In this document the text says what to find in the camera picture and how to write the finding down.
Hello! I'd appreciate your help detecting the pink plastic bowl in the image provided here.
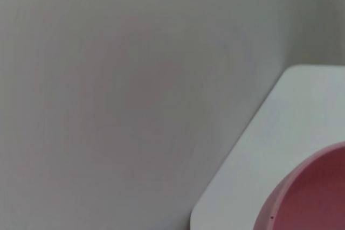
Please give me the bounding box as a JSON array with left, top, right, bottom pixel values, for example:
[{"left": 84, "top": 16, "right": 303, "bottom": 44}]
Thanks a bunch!
[{"left": 252, "top": 141, "right": 345, "bottom": 230}]

